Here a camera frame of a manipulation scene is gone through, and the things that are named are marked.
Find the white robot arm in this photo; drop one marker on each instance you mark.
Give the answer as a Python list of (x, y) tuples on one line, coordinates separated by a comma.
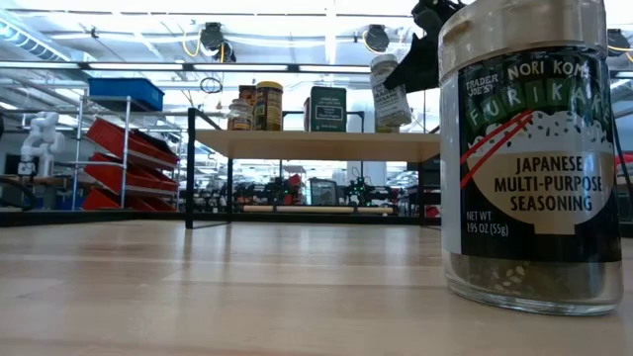
[(42, 138)]

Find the chili onion jar yellow lid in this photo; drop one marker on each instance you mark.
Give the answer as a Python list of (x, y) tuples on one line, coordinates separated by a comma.
[(268, 109)]

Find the blue storage bin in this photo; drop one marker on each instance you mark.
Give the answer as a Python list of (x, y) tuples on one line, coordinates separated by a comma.
[(126, 94)]

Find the wooden shelf riser black legs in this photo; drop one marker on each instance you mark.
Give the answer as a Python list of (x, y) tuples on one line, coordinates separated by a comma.
[(316, 146)]

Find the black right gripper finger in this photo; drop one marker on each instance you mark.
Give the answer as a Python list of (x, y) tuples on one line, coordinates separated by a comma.
[(420, 64)]

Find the furikake jar tan lid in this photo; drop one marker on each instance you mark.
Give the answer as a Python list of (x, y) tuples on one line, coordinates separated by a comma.
[(529, 173)]

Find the white building column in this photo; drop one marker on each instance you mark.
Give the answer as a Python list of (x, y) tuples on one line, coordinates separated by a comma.
[(376, 173)]

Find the long ceiling light strip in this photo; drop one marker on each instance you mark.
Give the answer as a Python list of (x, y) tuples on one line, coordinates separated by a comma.
[(148, 65)]

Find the red bin rack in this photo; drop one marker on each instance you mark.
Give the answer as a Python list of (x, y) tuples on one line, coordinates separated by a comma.
[(128, 148)]

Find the dark green spice tin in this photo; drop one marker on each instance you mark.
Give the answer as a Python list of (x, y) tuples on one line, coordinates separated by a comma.
[(328, 111)]

